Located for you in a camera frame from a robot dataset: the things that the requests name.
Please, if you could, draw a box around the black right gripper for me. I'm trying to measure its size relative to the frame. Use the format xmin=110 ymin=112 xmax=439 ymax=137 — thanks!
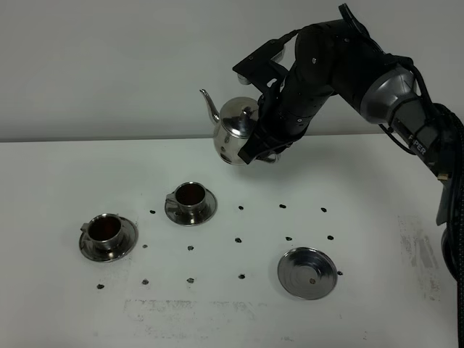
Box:
xmin=238 ymin=65 xmax=334 ymax=165

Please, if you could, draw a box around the stainless steel teapot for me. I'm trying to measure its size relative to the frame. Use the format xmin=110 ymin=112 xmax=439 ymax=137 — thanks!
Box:
xmin=199 ymin=89 xmax=258 ymax=165

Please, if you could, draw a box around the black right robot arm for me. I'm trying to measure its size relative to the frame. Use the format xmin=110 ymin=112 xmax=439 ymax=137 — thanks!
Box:
xmin=234 ymin=4 xmax=463 ymax=280

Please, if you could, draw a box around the steel teapot saucer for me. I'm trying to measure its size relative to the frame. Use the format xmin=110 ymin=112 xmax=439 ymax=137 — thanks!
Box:
xmin=277 ymin=247 xmax=338 ymax=300

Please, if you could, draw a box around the steel teacup far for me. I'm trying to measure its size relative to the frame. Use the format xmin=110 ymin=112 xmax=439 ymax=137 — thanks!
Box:
xmin=165 ymin=181 xmax=207 ymax=213

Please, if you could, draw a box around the steel teacup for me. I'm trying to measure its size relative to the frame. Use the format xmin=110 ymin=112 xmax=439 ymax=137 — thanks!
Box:
xmin=165 ymin=181 xmax=207 ymax=213
xmin=80 ymin=213 xmax=123 ymax=250

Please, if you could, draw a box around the steel saucer far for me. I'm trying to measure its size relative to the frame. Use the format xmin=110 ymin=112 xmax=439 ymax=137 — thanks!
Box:
xmin=165 ymin=190 xmax=218 ymax=226

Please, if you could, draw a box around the steel teacup near left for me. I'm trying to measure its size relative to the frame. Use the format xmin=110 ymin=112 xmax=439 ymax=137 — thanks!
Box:
xmin=80 ymin=213 xmax=123 ymax=250

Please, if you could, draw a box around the steel saucer near left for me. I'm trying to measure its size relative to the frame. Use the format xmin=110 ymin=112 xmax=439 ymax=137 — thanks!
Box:
xmin=79 ymin=215 xmax=138 ymax=262

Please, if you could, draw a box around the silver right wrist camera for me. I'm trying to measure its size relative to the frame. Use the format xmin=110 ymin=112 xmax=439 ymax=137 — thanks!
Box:
xmin=232 ymin=34 xmax=292 ymax=94

